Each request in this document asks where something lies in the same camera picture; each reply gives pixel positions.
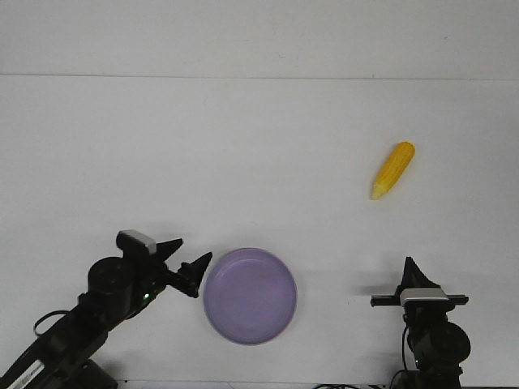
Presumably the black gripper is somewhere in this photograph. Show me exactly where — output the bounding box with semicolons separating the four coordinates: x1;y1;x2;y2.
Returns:
122;238;212;308
371;256;470;324

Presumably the purple round plate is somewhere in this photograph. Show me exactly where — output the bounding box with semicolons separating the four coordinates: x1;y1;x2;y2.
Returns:
204;248;298;345

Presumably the yellow corn cob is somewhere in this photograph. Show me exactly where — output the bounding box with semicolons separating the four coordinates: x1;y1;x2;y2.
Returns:
370;141;415;200

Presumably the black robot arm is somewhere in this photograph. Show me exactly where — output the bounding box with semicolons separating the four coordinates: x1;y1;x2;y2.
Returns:
371;256;471;388
1;230;212;388

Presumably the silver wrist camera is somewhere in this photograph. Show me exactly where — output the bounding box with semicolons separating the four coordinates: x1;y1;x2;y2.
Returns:
400;288;448;307
116;229;157;255

